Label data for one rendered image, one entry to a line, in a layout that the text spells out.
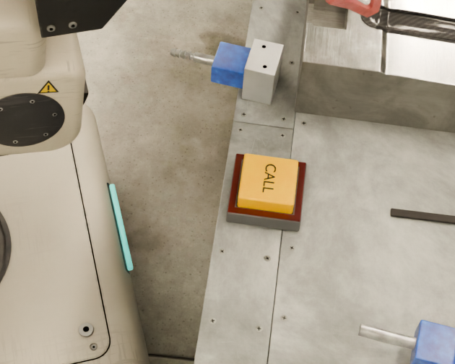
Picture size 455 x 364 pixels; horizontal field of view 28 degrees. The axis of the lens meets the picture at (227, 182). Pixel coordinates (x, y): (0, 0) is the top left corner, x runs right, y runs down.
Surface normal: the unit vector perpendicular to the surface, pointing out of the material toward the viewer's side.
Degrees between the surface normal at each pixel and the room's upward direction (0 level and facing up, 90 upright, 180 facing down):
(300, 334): 0
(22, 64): 90
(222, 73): 90
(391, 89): 90
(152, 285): 0
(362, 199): 0
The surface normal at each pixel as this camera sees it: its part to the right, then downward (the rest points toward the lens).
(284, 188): 0.04, -0.56
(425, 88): -0.13, 0.82
